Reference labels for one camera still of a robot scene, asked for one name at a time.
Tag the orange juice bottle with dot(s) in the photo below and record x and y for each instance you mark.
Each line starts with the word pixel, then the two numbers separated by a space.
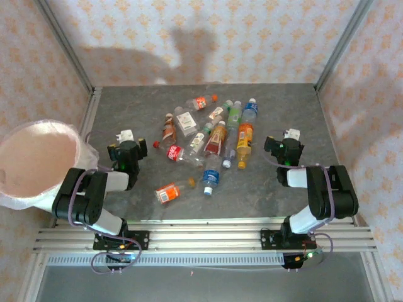
pixel 245 138

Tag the brown coffee bottle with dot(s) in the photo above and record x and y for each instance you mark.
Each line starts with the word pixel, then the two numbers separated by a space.
pixel 169 132

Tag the red label cola bottle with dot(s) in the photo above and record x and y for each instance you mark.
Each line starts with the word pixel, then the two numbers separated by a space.
pixel 174 153

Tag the blue label water bottle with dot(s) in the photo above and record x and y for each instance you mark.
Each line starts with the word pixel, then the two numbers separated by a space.
pixel 211 176
pixel 250 113

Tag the plain clear slim bottle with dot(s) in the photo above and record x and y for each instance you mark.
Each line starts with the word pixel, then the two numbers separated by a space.
pixel 229 148

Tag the green label bottle white cap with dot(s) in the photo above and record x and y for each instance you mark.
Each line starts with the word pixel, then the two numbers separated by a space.
pixel 234 114

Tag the square clear bottle white label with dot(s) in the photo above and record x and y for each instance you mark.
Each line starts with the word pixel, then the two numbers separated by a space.
pixel 185 121

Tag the orange label clear bottle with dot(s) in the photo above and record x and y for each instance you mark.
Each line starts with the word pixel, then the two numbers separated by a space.
pixel 168 192

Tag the red yellow label tea bottle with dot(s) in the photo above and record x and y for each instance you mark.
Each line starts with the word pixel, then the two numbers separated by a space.
pixel 216 136

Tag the green cap bottle leaf label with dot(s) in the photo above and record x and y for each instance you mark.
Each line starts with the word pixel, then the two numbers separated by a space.
pixel 198 140

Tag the green cap bottle orange-print label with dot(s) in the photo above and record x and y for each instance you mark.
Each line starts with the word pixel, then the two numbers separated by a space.
pixel 217 112

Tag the clear bottle orange cap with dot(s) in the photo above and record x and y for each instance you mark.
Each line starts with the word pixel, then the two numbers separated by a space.
pixel 201 102

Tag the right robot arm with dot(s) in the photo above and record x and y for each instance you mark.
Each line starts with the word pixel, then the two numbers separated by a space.
pixel 333 195

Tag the white trash bin with liner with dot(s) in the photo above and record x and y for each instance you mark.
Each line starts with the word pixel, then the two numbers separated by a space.
pixel 37 157

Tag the small circuit board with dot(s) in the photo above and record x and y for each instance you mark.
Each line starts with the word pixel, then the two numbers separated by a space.
pixel 126 257
pixel 302 258

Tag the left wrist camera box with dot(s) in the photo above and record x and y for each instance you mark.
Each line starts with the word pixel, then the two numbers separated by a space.
pixel 125 135

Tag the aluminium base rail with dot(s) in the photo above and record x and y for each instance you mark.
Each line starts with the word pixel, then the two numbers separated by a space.
pixel 204 236

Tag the aluminium frame post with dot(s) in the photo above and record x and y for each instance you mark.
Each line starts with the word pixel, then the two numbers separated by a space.
pixel 63 41
pixel 341 45

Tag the aluminium frame leg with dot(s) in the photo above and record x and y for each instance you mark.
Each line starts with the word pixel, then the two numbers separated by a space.
pixel 374 277
pixel 31 277

